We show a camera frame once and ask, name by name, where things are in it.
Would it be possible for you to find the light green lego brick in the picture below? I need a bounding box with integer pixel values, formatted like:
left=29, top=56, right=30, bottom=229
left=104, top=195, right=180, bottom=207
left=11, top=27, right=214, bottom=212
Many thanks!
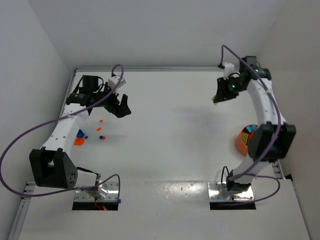
left=240, top=132, right=250, bottom=145

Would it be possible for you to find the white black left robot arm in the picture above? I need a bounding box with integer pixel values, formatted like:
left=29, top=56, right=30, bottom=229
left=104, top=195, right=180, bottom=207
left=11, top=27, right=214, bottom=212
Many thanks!
left=29, top=74, right=131, bottom=190

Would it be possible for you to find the large teal lego brick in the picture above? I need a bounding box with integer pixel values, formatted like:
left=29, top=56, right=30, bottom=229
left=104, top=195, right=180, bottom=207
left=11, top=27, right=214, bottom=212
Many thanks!
left=243, top=124, right=258, bottom=134

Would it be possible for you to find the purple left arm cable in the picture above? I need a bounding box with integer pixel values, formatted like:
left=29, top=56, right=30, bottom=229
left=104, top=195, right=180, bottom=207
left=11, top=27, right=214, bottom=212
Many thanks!
left=0, top=64, right=125, bottom=198

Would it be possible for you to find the blue arch lego piece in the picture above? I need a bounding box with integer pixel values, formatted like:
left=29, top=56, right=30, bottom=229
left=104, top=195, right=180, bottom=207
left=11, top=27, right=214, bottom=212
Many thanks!
left=76, top=129, right=85, bottom=138

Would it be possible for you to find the pale green rounded lego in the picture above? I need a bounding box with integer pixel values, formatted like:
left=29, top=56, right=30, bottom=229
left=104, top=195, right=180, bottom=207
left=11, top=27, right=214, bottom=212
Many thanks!
left=211, top=96, right=217, bottom=105

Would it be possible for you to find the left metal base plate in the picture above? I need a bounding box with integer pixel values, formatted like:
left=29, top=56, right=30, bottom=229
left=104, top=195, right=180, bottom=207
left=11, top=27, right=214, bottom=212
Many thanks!
left=73, top=181, right=120, bottom=203

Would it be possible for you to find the metal base plate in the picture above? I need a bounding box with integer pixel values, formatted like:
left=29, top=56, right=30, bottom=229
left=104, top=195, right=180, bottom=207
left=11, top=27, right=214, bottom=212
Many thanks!
left=73, top=181, right=120, bottom=203
left=207, top=181, right=254, bottom=203

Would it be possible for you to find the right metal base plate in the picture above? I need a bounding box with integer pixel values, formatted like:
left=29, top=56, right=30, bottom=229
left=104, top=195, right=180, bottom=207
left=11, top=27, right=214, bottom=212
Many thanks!
left=207, top=181, right=254, bottom=203

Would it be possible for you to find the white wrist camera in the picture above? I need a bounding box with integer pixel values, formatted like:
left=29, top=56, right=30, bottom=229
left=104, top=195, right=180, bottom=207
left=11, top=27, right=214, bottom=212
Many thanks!
left=218, top=62, right=235, bottom=79
left=107, top=75, right=126, bottom=91

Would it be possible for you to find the orange divided round container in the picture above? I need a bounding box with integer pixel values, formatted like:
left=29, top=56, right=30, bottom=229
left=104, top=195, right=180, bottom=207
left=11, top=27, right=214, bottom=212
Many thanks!
left=235, top=124, right=258, bottom=156

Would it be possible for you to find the orange round lego piece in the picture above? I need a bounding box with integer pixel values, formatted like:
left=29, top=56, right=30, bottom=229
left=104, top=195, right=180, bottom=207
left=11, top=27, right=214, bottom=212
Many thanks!
left=73, top=137, right=85, bottom=146

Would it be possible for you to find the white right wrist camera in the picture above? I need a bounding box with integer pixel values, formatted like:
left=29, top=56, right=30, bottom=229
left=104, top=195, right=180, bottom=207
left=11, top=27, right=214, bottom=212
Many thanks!
left=218, top=62, right=235, bottom=79

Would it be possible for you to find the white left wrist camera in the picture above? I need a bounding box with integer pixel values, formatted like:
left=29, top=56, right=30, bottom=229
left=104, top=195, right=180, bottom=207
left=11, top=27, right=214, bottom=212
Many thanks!
left=107, top=75, right=126, bottom=91

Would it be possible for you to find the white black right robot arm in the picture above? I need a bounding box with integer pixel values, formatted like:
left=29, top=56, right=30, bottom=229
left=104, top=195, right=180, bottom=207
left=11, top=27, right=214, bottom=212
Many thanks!
left=212, top=56, right=297, bottom=192

